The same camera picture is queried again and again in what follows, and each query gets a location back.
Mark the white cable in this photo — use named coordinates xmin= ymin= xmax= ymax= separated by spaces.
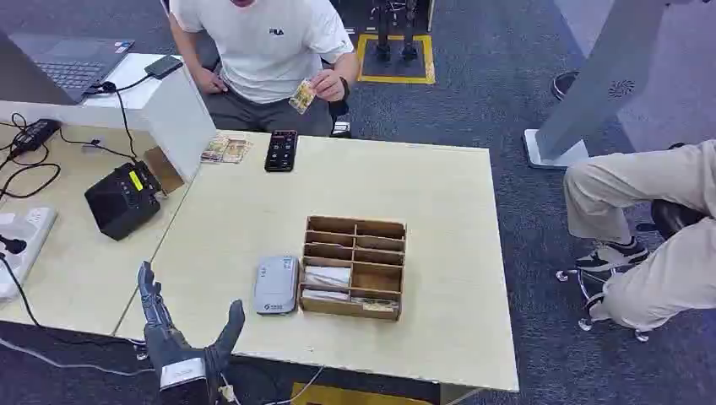
xmin=220 ymin=365 xmax=326 ymax=405

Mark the black smartphone with red icons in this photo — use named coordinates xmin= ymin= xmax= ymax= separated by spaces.
xmin=264 ymin=130 xmax=299 ymax=173

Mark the black power adapter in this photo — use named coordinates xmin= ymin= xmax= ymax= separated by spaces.
xmin=11 ymin=118 xmax=62 ymax=154

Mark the black phone cable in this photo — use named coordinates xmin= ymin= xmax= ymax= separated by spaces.
xmin=86 ymin=71 xmax=155 ymax=162

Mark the black adapter cable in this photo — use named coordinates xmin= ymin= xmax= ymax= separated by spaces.
xmin=0 ymin=113 xmax=138 ymax=201

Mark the person's left hand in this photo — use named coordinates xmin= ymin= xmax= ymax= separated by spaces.
xmin=310 ymin=69 xmax=348 ymax=103

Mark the black office chair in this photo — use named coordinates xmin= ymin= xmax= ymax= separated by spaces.
xmin=556 ymin=198 xmax=708 ymax=343

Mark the white desk partition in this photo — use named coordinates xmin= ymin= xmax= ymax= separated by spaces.
xmin=0 ymin=52 xmax=218 ymax=183

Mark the plain black smartphone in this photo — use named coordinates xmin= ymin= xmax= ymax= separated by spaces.
xmin=144 ymin=54 xmax=185 ymax=80

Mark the white power strip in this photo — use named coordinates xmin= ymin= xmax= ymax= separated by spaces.
xmin=0 ymin=207 xmax=58 ymax=303

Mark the white pillar stand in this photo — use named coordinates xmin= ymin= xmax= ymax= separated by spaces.
xmin=523 ymin=0 xmax=670 ymax=170

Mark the standing humanoid robot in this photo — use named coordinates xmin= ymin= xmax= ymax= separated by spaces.
xmin=369 ymin=0 xmax=420 ymax=62

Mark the black power strip cable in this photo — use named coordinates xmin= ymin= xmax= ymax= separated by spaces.
xmin=0 ymin=251 xmax=46 ymax=331

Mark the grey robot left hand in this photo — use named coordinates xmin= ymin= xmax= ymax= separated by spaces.
xmin=137 ymin=261 xmax=247 ymax=388

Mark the white card stack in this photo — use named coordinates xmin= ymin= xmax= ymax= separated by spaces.
xmin=301 ymin=289 xmax=349 ymax=303
xmin=304 ymin=266 xmax=352 ymax=289

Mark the wooden slotted card box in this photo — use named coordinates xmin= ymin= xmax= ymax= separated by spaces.
xmin=297 ymin=215 xmax=408 ymax=322

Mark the person's right hand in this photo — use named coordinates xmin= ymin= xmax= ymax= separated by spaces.
xmin=193 ymin=67 xmax=230 ymax=95

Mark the black plug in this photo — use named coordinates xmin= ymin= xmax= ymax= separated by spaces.
xmin=0 ymin=235 xmax=28 ymax=256

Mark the grey floor cable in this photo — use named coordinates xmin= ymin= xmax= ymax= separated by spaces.
xmin=0 ymin=337 xmax=155 ymax=376

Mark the black device with yellow label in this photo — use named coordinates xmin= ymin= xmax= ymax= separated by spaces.
xmin=84 ymin=160 xmax=163 ymax=242

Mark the yellow floor tape square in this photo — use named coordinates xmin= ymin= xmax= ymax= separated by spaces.
xmin=356 ymin=34 xmax=437 ymax=85

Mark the seated person in beige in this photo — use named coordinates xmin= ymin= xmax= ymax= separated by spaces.
xmin=561 ymin=139 xmax=716 ymax=333

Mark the brown cardboard piece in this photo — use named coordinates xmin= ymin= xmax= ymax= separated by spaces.
xmin=143 ymin=146 xmax=186 ymax=196

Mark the grey card reader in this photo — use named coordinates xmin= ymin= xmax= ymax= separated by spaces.
xmin=252 ymin=255 xmax=301 ymax=316

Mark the seated person in white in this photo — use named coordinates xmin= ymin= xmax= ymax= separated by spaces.
xmin=167 ymin=0 xmax=361 ymax=138

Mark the yellow floor mat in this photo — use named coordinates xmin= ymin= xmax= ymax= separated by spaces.
xmin=290 ymin=382 xmax=440 ymax=405

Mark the grey laptop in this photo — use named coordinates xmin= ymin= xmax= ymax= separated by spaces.
xmin=0 ymin=30 xmax=136 ymax=106

